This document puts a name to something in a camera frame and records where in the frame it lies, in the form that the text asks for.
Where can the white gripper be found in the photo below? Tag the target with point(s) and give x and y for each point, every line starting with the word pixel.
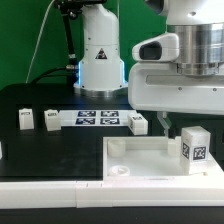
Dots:
pixel 158 87

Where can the white square tabletop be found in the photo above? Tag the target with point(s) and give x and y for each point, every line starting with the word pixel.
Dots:
pixel 142 158

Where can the white block at left edge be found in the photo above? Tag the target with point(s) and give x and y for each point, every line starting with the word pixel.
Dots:
pixel 1 154

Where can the white L-shaped fence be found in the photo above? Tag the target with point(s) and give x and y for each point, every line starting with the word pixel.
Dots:
pixel 196 190

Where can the white marker base plate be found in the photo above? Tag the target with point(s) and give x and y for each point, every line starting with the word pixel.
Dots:
pixel 94 117

